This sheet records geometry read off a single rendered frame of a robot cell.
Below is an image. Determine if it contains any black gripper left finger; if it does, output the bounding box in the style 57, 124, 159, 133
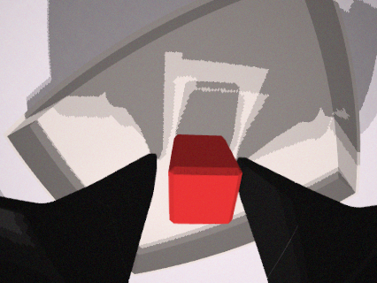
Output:
0, 153, 157, 283

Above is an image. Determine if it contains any white tray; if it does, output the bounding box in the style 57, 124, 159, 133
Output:
3, 0, 360, 276

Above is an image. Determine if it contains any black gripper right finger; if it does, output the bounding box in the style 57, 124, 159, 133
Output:
237, 157, 377, 283

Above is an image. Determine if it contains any red block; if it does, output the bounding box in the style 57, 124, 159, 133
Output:
168, 134, 242, 224

